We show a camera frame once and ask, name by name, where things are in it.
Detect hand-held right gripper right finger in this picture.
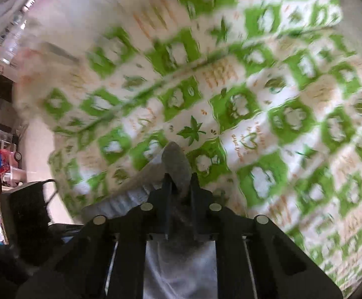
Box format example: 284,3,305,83
190,173,344,299

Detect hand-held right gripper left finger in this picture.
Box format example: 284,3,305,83
16,173,174,299

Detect grey pants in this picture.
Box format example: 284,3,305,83
81,142,219,299

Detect green patterned quilt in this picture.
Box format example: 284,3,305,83
13,0,362,296

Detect black chair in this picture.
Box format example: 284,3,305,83
0,179,75,267

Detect white cup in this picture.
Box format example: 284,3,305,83
3,166,26,187

